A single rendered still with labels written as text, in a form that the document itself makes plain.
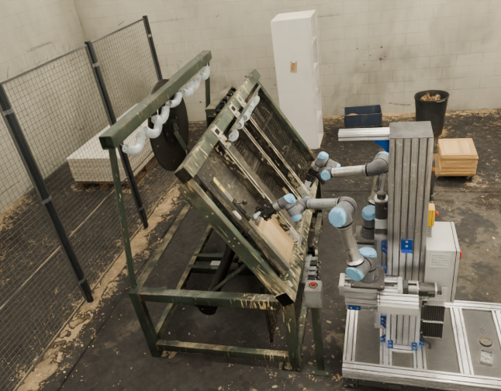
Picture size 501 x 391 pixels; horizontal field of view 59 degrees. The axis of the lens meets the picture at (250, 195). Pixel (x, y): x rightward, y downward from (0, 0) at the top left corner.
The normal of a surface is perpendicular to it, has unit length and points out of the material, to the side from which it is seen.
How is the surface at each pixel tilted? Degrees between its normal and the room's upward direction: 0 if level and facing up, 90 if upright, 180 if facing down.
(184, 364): 0
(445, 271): 90
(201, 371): 0
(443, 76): 90
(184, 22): 90
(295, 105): 90
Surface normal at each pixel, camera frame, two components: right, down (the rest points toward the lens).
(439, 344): -0.14, -0.85
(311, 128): -0.25, 0.52
